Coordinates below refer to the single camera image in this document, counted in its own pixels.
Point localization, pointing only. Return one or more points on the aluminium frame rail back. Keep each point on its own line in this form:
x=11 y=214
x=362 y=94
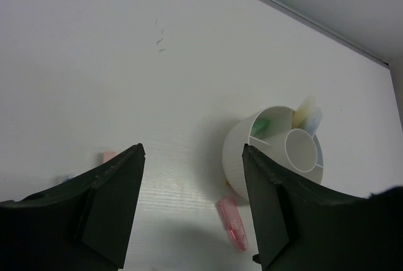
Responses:
x=324 y=30

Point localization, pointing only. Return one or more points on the clear blue-cap bottle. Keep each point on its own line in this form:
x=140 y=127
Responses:
x=63 y=178

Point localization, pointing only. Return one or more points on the yellow highlighter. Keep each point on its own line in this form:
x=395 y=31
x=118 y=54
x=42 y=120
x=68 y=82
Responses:
x=303 y=111

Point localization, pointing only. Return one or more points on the pink highlighter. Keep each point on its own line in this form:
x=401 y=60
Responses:
x=232 y=221

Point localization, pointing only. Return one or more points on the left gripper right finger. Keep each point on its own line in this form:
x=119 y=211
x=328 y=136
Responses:
x=301 y=224

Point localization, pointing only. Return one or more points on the blue highlighter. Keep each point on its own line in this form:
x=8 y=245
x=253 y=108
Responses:
x=313 y=121

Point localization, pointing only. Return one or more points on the green highlighter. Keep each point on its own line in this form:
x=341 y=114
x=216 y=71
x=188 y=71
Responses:
x=260 y=126

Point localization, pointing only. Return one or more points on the white round divided organizer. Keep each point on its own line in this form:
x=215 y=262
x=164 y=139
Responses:
x=292 y=148

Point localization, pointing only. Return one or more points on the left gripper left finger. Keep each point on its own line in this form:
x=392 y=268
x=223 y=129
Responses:
x=85 y=222

